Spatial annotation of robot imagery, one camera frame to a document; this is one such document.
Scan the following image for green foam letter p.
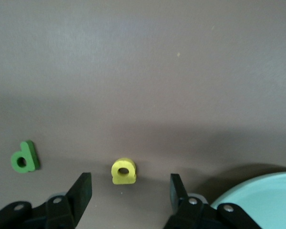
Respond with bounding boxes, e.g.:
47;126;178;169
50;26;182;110
10;140;41;173

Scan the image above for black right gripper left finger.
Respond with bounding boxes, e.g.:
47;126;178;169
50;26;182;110
0;172;93;229

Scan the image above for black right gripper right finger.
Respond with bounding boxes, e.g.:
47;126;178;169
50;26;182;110
162;173;263;229

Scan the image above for light green plate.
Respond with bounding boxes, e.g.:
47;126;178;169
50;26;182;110
209;171;286;229

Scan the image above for brown table cover sheet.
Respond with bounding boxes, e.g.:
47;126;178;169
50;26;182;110
0;0;286;229

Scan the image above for yellow foam letter a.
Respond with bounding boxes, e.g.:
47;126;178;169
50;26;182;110
111;158;137;185

